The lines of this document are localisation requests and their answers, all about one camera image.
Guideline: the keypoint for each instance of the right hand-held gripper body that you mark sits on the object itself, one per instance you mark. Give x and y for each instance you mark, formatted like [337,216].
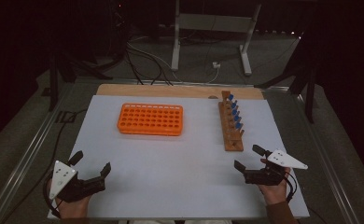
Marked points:
[282,159]

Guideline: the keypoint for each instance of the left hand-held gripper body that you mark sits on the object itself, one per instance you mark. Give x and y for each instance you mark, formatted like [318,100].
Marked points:
[62,179]

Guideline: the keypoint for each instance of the wooden test tube rack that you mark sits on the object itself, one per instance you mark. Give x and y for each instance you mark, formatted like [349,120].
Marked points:
[228,124]

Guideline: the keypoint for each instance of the orange plastic test tube rack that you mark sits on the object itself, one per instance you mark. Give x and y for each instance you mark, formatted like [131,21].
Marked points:
[150,124]

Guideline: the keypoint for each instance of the person's left hand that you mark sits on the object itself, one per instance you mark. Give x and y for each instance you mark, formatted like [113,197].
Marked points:
[74,210]

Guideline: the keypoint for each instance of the person's right hand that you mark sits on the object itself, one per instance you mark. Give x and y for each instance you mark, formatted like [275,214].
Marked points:
[275,193]

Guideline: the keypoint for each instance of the white board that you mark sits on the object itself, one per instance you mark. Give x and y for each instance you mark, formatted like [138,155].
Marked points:
[177,174]

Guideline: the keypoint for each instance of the black stand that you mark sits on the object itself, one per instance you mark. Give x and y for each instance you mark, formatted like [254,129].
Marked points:
[309,93]
[53,81]

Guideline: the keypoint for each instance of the white plug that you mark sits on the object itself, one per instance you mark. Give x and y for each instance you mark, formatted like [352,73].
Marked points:
[216,65]

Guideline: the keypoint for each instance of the white metal stand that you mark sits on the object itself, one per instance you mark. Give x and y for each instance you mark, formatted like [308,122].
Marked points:
[214,22]

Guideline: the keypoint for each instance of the metal frame rail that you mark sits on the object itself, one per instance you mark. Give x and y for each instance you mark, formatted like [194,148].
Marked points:
[24,165]
[326,165]

